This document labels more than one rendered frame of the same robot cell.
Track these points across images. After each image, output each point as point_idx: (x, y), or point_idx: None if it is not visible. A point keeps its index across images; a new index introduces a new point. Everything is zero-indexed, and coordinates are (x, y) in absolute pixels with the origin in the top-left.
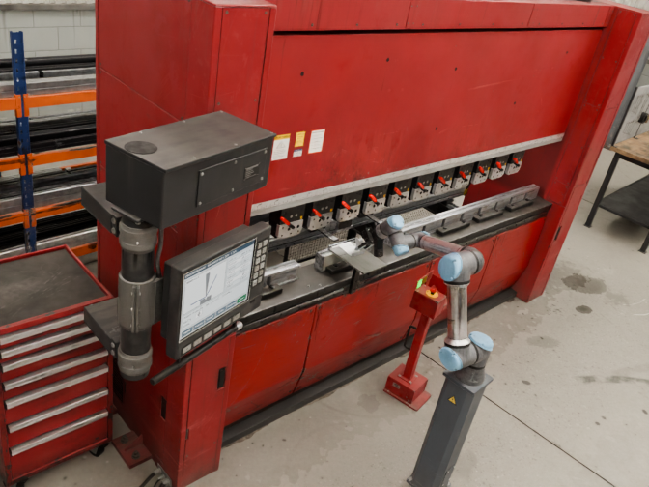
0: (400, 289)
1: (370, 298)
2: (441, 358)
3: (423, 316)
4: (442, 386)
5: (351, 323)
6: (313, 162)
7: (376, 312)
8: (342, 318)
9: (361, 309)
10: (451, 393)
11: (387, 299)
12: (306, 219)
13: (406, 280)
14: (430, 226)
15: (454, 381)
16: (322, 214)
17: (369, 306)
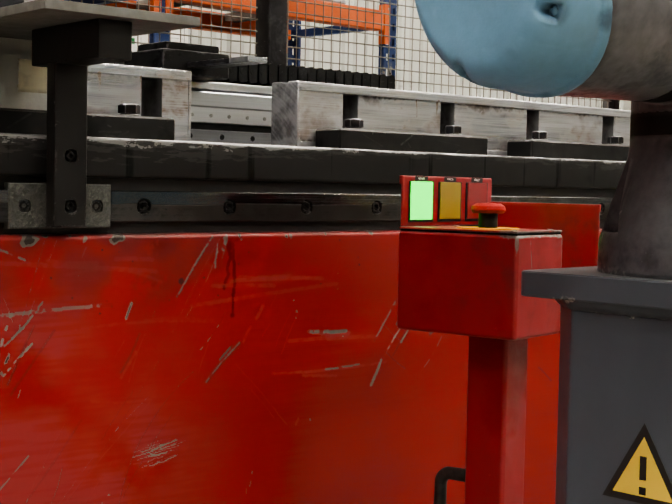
0: (373, 328)
1: (204, 318)
2: (439, 18)
3: (480, 380)
4: (558, 433)
5: (114, 443)
6: None
7: (263, 424)
8: (45, 391)
9: (165, 375)
10: (621, 424)
11: (314, 362)
12: None
13: (393, 288)
14: (475, 119)
15: (612, 287)
16: None
17: (211, 372)
